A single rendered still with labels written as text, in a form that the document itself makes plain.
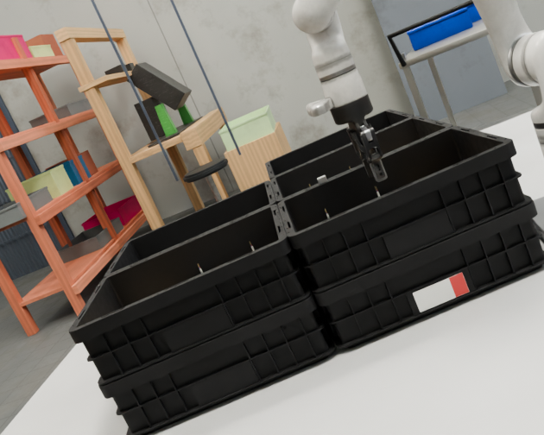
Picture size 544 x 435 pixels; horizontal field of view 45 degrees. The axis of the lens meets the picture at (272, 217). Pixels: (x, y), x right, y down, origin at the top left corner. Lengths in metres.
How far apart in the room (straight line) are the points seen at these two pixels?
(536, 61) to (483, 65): 5.48
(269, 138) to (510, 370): 4.52
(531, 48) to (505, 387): 0.58
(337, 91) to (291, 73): 6.00
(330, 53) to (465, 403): 0.63
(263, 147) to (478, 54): 2.41
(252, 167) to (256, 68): 2.05
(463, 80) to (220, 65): 2.55
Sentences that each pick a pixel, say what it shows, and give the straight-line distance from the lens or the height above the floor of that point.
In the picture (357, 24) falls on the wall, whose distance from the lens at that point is 7.15.
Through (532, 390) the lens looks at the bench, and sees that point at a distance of 0.91.
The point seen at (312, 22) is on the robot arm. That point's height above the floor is 1.23.
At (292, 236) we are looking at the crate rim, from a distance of 1.07.
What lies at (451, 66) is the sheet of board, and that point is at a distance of 6.65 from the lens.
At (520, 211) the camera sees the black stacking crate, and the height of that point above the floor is 0.81.
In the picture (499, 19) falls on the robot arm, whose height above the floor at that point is 1.11.
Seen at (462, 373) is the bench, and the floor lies 0.70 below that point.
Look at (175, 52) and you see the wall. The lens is 7.39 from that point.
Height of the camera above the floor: 1.21
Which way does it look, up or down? 13 degrees down
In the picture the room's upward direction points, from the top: 24 degrees counter-clockwise
